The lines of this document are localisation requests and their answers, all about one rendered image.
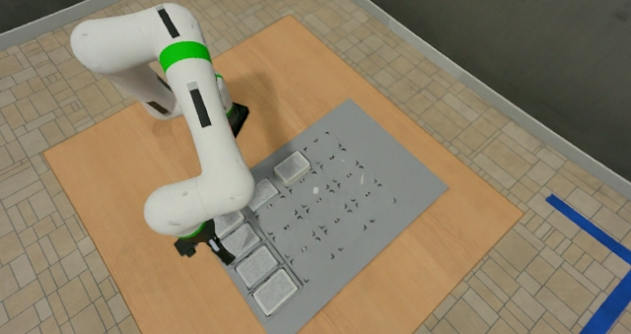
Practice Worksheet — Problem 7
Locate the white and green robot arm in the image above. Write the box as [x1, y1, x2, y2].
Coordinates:
[71, 3, 255, 258]

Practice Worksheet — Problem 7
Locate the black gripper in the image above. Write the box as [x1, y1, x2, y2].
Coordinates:
[197, 220, 237, 266]

